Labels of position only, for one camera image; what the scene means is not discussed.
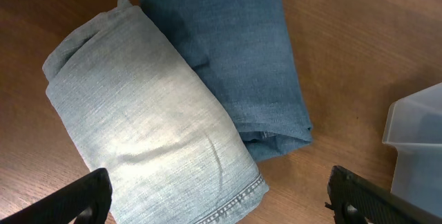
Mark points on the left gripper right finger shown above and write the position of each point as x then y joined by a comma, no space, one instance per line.
355,200

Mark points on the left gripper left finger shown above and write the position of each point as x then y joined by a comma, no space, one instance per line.
87,201

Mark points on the light blue jeans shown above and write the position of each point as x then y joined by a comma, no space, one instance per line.
132,105

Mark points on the dark blue jeans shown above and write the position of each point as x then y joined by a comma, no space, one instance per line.
241,50

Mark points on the clear plastic storage container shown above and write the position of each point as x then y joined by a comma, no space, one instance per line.
413,128

